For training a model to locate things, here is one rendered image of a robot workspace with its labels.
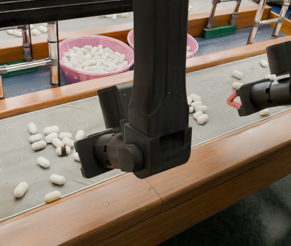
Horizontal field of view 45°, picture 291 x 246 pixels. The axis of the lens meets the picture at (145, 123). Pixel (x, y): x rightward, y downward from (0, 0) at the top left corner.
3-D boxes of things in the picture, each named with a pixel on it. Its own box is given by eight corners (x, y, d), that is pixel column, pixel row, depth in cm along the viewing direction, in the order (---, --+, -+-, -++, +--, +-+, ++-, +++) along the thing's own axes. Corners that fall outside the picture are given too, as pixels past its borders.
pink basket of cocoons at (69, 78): (146, 77, 126) (150, 54, 120) (97, 109, 108) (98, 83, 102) (91, 51, 136) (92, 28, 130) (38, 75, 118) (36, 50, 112)
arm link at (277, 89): (297, 105, 67) (314, 100, 70) (290, 70, 67) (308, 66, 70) (268, 109, 73) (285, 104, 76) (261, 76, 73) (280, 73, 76)
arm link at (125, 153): (137, 174, 42) (191, 155, 46) (115, 80, 41) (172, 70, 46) (97, 170, 52) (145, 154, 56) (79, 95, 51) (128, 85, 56)
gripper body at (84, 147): (71, 141, 58) (87, 140, 51) (124, 125, 63) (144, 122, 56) (82, 178, 58) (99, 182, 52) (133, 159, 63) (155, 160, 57)
